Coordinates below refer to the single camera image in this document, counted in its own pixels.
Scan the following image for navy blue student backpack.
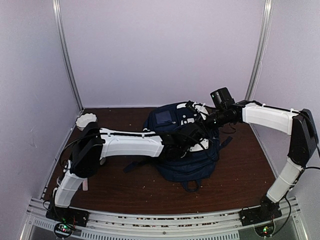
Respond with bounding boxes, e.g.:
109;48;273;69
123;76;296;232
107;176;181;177
123;102;233;192

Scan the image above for pink white correction stick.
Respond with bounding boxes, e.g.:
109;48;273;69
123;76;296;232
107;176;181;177
82;181;89;192

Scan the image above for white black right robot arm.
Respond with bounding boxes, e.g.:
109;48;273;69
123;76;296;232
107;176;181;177
203;87;320;226

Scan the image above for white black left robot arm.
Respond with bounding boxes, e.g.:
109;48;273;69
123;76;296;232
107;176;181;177
45;122;209;227

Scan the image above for white scalloped ceramic dish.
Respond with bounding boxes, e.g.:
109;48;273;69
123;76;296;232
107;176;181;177
75;113;98;131

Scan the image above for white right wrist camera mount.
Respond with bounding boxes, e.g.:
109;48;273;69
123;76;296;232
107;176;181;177
185;100;209;120

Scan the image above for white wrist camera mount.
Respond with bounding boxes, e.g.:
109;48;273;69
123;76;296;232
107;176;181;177
185;100;209;120
189;138;210;152

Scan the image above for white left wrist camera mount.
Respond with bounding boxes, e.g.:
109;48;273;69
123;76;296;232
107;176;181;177
189;138;210;152

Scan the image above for aluminium right corner post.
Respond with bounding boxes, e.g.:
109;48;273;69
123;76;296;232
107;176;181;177
244;0;274;101

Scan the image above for aluminium corner post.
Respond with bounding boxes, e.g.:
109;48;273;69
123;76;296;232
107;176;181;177
52;0;84;111
244;0;274;101

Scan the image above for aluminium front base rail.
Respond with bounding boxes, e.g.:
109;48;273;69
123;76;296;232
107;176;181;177
19;196;310;240

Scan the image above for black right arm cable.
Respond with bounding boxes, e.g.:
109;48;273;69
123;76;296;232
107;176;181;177
219;122;320;231

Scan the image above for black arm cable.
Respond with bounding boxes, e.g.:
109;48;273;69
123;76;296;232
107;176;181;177
219;122;320;231
59;132;216;173

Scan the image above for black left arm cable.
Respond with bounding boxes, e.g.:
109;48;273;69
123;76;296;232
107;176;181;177
59;132;216;173

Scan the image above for aluminium left corner post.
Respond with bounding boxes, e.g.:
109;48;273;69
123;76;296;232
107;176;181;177
52;0;84;111

